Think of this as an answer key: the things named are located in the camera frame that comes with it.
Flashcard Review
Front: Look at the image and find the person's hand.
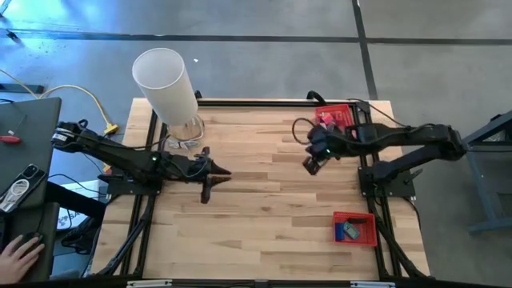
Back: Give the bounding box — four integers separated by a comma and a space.
0, 234, 46, 285

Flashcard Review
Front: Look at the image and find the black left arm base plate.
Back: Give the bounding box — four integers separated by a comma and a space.
106, 171, 166, 197

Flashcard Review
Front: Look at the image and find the white lamp cable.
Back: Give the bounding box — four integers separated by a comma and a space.
166, 135, 201, 152

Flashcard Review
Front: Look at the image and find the red screwdriver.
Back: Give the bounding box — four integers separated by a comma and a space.
0, 114, 29, 145

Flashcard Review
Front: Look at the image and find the blue-grey table frame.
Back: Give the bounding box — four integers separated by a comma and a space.
447, 110, 512, 235

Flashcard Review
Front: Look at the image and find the dark grey desk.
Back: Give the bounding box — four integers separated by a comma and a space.
0, 97, 63, 283

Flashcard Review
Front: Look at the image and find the teal box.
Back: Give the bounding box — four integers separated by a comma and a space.
343, 222, 361, 241

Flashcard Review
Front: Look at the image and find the black computer mouse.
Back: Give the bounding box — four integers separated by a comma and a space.
19, 231, 45, 251

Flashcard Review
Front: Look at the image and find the white frame bracket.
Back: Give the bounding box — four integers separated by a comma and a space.
350, 281, 396, 288
126, 279, 173, 288

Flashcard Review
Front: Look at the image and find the red plastic basket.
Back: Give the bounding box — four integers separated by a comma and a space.
314, 103, 356, 134
331, 210, 378, 247

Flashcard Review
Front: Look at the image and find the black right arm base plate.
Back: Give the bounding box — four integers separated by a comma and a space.
358, 166, 418, 200

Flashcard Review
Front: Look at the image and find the smartphone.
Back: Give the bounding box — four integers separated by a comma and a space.
0, 163, 47, 214

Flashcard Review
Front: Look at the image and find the black cable bundle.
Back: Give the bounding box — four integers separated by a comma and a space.
59, 218, 101, 257

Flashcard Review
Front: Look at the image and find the black table frame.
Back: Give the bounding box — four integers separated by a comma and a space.
95, 98, 431, 281

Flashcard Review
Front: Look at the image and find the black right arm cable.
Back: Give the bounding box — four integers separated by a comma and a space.
346, 98, 413, 130

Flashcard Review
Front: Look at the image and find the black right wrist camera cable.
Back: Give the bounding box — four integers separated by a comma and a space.
291, 117, 318, 146

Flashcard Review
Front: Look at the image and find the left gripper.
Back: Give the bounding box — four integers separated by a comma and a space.
170, 146, 232, 205

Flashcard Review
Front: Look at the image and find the white table lamp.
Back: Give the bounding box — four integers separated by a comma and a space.
131, 47, 206, 142

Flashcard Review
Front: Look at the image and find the yellow cable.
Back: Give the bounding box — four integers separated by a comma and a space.
0, 67, 120, 174

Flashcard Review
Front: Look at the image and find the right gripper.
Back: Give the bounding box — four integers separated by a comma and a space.
302, 126, 343, 176

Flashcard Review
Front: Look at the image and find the white printed box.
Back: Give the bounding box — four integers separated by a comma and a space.
55, 178, 109, 233

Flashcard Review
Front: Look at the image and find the black floor bar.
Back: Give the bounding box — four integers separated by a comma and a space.
0, 82, 45, 94

